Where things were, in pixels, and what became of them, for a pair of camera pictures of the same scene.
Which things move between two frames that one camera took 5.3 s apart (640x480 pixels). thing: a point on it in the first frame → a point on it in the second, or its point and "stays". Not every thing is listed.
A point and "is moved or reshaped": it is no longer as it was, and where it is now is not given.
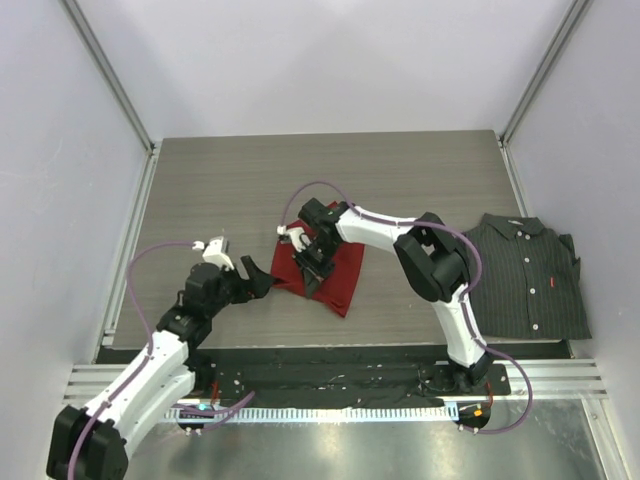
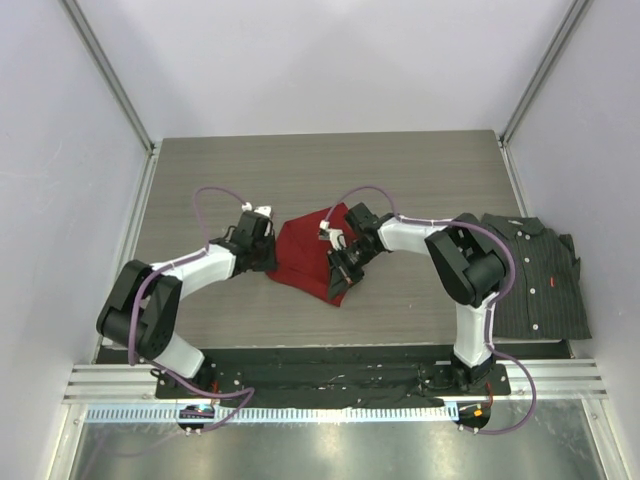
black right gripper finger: [310, 281] → [338, 284]
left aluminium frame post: [108, 73] stays
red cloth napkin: [335, 291] is moved or reshaped
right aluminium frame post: [562, 36] stays
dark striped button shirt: [530, 284] stays
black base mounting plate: [248, 377] stays
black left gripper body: [226, 287] → [264, 253]
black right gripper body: [317, 258] → [350, 261]
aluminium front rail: [571, 380] stays
